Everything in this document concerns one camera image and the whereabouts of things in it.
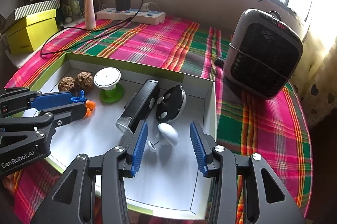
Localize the floral curtain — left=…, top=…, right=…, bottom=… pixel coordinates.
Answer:
left=290, top=0, right=337, bottom=130

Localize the small white pin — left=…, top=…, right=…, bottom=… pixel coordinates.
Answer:
left=147, top=140, right=160, bottom=152

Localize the black charger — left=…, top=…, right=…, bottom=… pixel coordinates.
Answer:
left=115, top=0, right=131, bottom=12

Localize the grey space heater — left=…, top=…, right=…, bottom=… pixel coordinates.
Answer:
left=224, top=8, right=304, bottom=100

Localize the striped box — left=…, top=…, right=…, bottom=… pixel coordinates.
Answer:
left=14, top=0, right=61, bottom=21

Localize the yellow-green box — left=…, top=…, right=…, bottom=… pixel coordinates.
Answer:
left=5, top=9, right=58, bottom=53

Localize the white power strip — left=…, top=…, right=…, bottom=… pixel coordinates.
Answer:
left=96, top=7, right=166, bottom=26

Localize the orange blue keychain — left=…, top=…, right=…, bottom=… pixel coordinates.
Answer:
left=71, top=90, right=96, bottom=117

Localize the plaid blanket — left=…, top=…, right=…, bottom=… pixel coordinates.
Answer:
left=5, top=15, right=314, bottom=224

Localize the brown walnut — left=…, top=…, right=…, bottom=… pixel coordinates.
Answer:
left=58, top=77, right=77, bottom=92
left=74, top=71, right=94, bottom=91

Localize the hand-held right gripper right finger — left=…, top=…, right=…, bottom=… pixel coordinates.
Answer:
left=190, top=121, right=307, bottom=224

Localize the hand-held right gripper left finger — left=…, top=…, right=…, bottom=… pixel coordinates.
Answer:
left=30, top=120, right=149, bottom=224

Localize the white mushroom-shaped object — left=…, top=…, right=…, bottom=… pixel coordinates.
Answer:
left=157, top=123, right=179, bottom=147

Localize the white plug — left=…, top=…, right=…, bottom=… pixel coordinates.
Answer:
left=142, top=2, right=158, bottom=13

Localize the small flashlight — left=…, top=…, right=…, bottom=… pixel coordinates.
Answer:
left=115, top=79, right=160, bottom=135

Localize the green white cardboard box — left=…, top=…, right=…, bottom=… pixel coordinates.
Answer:
left=5, top=52, right=224, bottom=222

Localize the green spool with white cap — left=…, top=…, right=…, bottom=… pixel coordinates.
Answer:
left=93, top=67, right=125, bottom=103

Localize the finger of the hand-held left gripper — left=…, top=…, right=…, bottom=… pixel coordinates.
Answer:
left=0, top=102, right=86, bottom=141
left=0, top=87, right=75, bottom=118

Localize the pale cream tube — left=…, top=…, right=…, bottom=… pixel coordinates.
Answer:
left=84, top=0, right=96, bottom=30

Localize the black round device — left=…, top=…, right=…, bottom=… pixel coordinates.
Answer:
left=156, top=85, right=186, bottom=122

